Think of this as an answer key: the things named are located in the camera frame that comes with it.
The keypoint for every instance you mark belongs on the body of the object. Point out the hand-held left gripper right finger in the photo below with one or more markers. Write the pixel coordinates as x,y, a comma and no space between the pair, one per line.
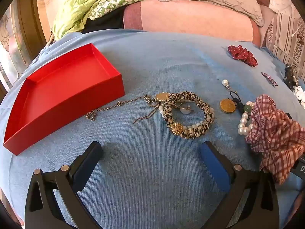
212,162

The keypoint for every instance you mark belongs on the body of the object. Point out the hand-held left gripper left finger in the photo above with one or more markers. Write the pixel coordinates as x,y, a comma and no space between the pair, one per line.
83,169

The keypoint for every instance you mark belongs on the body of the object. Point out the red plaid scrunchie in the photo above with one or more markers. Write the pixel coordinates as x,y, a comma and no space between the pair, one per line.
274,136

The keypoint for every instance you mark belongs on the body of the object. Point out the red cardboard box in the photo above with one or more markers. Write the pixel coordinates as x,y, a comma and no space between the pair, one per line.
59,95

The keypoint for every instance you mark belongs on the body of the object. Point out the pearl drop earring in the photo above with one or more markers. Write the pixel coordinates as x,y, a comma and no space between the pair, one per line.
225,83

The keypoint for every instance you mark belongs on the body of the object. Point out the light blue blanket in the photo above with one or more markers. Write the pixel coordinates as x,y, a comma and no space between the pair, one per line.
152,171

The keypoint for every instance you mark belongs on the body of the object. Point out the white flower hair accessory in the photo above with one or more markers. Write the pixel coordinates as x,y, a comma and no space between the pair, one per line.
299,95

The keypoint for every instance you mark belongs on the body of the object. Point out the dark floral hair accessory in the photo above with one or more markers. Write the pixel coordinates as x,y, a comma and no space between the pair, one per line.
290,76

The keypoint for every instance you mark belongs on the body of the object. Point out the pink beaded hair clip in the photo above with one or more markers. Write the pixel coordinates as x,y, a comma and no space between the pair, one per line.
269,78

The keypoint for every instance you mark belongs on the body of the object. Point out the red polka dot scrunchie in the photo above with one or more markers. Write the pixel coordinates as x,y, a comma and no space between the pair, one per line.
240,52

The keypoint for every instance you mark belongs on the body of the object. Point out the striped floral cloth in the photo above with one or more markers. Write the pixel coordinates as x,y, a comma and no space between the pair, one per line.
286,35

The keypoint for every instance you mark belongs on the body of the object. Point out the pink sofa cushion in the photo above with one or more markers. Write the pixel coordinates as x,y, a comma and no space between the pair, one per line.
190,21

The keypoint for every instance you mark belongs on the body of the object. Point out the stained glass window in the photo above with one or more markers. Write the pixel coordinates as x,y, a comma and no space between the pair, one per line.
9,43

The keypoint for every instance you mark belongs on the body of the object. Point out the black cloth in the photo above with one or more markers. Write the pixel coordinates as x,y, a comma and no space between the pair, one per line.
104,22

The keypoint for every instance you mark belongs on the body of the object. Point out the green quilt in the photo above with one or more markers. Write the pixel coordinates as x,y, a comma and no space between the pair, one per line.
78,9

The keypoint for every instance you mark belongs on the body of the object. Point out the white cloth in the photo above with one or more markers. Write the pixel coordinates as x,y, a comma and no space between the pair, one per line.
283,2

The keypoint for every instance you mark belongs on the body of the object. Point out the wooden door frame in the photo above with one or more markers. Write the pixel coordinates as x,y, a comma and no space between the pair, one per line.
31,12

